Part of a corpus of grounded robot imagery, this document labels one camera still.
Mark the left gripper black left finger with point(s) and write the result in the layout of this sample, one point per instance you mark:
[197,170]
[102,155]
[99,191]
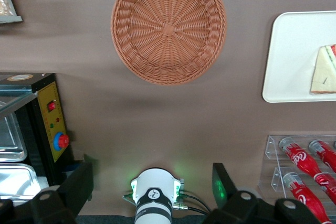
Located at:
[78,182]

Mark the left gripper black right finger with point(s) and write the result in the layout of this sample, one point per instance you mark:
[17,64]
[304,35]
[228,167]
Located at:
[223,190]

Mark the triangular sandwich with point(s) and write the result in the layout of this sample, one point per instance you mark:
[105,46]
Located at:
[325,77]

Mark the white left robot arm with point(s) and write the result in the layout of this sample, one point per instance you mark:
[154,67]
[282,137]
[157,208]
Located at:
[155,182]

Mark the cream plastic tray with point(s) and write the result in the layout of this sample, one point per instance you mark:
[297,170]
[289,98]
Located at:
[288,51]

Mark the large brown wicker basket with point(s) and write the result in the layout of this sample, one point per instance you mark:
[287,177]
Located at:
[168,28]

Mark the clear acrylic bottle rack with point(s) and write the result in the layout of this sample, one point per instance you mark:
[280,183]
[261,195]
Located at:
[270,150]

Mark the steel warmer pan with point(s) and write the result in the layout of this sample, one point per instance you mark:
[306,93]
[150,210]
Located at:
[15,179]
[10,140]

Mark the black food warmer display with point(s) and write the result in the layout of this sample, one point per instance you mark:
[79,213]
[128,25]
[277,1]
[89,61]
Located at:
[47,119]

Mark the red cola bottle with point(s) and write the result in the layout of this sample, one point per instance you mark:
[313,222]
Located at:
[299,155]
[325,154]
[302,200]

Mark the clear bag of crackers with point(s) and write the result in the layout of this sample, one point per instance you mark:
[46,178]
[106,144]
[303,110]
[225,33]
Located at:
[4,2]

